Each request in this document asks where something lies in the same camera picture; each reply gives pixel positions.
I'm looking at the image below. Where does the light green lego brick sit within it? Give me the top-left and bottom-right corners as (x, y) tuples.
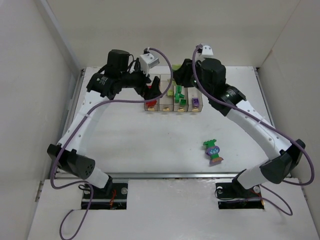
(167, 89), (174, 97)

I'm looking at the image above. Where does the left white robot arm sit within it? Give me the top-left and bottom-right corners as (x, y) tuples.
(47, 48), (163, 194)

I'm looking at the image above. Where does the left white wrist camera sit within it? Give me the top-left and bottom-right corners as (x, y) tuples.
(139, 53), (160, 73)

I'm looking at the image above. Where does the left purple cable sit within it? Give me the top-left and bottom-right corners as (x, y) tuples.
(50, 47), (174, 240)

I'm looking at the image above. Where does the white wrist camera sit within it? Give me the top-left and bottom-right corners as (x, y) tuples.
(139, 53), (160, 73)
(199, 45), (214, 58)

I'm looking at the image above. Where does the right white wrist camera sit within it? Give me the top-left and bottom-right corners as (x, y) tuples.
(199, 45), (214, 58)

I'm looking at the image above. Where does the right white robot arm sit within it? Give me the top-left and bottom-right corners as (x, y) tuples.
(173, 58), (306, 198)

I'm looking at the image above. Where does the clear bin for light green legos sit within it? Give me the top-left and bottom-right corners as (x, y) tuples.
(159, 74), (174, 112)

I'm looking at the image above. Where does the purple green flower lego figure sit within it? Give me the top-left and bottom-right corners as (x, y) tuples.
(202, 139), (224, 166)

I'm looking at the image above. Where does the yellow green lego stack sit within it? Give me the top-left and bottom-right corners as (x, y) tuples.
(171, 64), (182, 71)

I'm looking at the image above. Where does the green 2x4 lego brick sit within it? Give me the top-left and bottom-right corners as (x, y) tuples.
(175, 85), (182, 94)

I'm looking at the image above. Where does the dark green lego cluster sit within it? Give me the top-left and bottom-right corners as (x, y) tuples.
(174, 93), (187, 106)

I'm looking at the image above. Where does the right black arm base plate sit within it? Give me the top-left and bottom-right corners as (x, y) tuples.
(214, 182), (265, 210)

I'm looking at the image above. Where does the clear bin for red legos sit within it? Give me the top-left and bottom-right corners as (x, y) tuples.
(144, 74), (160, 112)

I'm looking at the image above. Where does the red lego brick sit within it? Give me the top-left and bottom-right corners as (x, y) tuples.
(145, 85), (157, 108)

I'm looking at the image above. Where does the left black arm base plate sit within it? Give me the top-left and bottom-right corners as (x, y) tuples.
(78, 182), (128, 210)

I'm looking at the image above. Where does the clear bin for purple legos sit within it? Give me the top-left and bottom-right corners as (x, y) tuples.
(187, 87), (203, 113)

